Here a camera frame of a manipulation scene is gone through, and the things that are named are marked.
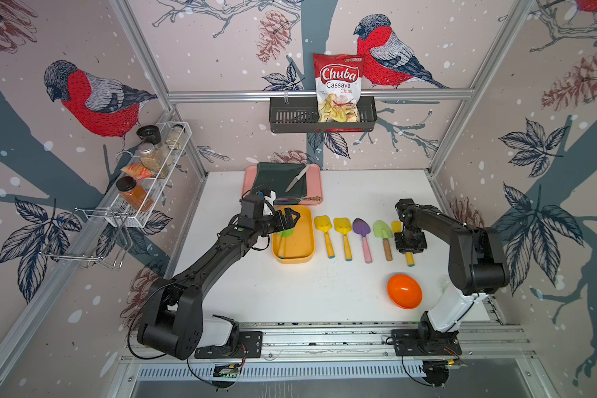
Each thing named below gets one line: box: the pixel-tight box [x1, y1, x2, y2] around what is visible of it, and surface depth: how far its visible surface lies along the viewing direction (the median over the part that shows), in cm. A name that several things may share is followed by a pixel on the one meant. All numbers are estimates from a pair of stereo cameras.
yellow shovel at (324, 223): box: [313, 214, 335, 259], surface depth 102 cm
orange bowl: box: [386, 273, 423, 310], surface depth 82 cm
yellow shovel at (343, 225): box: [333, 217, 353, 262], surface depth 100 cm
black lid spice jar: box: [135, 125, 162, 146], surface depth 75 cm
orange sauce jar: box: [116, 176, 154, 212], surface depth 66 cm
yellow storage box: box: [271, 204, 316, 265], surface depth 97 cm
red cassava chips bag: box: [313, 52, 365, 124], surface depth 85 cm
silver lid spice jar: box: [137, 141, 163, 173], surface depth 73 cm
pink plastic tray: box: [242, 164, 323, 205], surface depth 121 cm
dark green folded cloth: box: [253, 161, 307, 206], surface depth 123 cm
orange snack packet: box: [120, 163, 154, 182], surface depth 71 cm
